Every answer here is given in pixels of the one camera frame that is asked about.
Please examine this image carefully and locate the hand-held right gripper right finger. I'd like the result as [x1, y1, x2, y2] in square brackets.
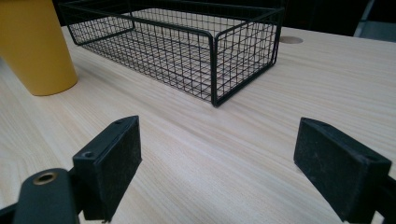
[293, 117, 393, 224]

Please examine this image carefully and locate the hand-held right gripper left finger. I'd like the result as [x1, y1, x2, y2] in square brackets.
[72, 115, 143, 223]

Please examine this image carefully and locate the yellow cup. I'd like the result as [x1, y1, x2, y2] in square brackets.
[0, 0, 78, 97]

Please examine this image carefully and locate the grey metal stand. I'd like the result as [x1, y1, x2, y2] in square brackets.
[353, 0, 396, 43]

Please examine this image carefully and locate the black wire mesh basket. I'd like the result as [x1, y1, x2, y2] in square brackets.
[57, 0, 286, 108]

